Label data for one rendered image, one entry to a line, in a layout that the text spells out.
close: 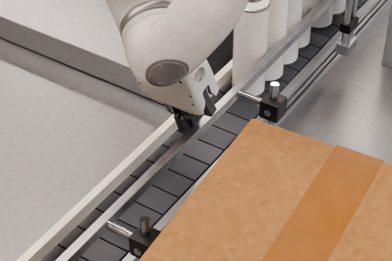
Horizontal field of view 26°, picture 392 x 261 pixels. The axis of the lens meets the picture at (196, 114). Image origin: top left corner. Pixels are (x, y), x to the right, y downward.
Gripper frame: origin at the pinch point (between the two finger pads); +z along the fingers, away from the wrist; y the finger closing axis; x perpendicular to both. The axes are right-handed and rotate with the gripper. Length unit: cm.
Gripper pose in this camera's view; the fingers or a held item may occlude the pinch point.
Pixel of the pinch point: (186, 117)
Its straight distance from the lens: 117.0
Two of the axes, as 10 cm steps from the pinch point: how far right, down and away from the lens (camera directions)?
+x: -5.1, 7.6, -4.0
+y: -8.4, -3.4, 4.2
